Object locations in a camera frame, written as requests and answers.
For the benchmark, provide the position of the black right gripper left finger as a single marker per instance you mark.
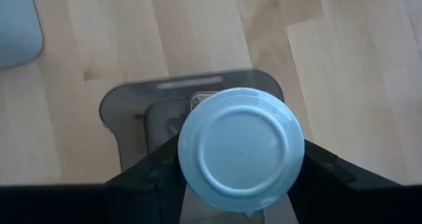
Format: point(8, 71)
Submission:
point(138, 197)

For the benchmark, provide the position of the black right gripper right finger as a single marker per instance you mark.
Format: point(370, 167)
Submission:
point(346, 201)

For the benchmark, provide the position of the glass jar silver lid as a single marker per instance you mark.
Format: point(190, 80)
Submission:
point(240, 150)

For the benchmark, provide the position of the dark transparent plastic bin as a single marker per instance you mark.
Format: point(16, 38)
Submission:
point(132, 102)

